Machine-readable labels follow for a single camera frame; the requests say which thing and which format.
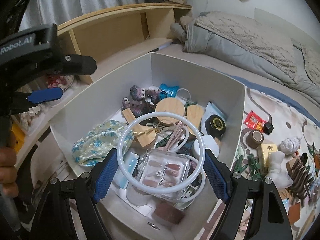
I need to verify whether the white plastic ring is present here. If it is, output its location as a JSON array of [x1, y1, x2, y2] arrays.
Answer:
[[119, 111, 206, 199]]

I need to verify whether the clear nail tips case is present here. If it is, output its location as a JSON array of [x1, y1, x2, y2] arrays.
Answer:
[[136, 149, 191, 190]]

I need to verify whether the left hand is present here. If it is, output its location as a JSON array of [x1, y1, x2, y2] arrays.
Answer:
[[0, 132, 18, 198]]

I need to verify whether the floral fabric pouch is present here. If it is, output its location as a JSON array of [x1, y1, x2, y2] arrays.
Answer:
[[72, 120, 127, 167]]

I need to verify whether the black round tin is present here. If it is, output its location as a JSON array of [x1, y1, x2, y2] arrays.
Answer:
[[205, 114, 226, 140]]

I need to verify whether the brown tape roll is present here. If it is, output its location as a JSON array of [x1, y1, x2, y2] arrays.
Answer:
[[246, 129, 264, 148]]

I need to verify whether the red sachet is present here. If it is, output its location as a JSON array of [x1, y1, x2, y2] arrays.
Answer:
[[244, 111, 266, 133]]

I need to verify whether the white shoe box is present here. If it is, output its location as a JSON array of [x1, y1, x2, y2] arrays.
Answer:
[[48, 51, 247, 240]]

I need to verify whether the brown hair claw clip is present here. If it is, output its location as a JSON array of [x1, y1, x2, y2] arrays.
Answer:
[[287, 158, 315, 200]]

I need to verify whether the brown leather sleeve wooden board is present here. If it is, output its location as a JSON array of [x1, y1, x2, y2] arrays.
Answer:
[[288, 202, 301, 225]]

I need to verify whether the round wooden lid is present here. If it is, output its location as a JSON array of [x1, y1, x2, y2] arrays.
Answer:
[[155, 98, 185, 126]]

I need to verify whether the wooden bedside shelf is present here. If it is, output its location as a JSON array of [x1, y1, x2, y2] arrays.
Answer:
[[16, 3, 192, 167]]

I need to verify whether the grey quilted duvet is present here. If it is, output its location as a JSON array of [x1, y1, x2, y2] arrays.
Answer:
[[170, 11, 319, 105]]

